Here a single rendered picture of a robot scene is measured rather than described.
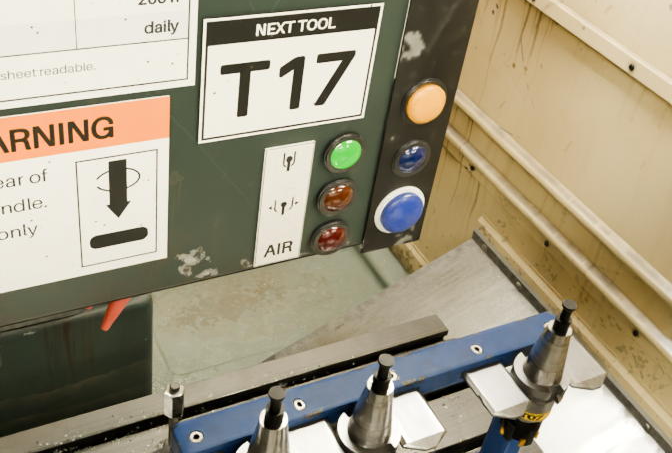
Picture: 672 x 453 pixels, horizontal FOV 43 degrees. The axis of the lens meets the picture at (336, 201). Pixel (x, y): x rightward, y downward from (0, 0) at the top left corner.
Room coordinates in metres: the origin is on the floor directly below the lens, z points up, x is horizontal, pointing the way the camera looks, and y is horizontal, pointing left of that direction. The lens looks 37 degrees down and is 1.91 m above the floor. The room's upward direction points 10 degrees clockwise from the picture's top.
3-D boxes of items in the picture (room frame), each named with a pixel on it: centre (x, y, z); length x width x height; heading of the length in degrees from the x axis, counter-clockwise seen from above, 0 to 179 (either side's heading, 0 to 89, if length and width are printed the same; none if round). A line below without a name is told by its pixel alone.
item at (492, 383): (0.64, -0.21, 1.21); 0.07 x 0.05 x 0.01; 33
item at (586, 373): (0.70, -0.30, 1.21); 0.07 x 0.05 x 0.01; 33
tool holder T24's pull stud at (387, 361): (0.55, -0.07, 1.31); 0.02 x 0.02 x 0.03
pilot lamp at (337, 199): (0.41, 0.00, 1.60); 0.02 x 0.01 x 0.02; 123
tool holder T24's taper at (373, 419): (0.55, -0.07, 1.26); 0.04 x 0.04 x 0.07
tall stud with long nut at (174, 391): (0.72, 0.17, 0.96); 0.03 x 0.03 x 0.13
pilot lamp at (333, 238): (0.41, 0.00, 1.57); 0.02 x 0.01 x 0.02; 123
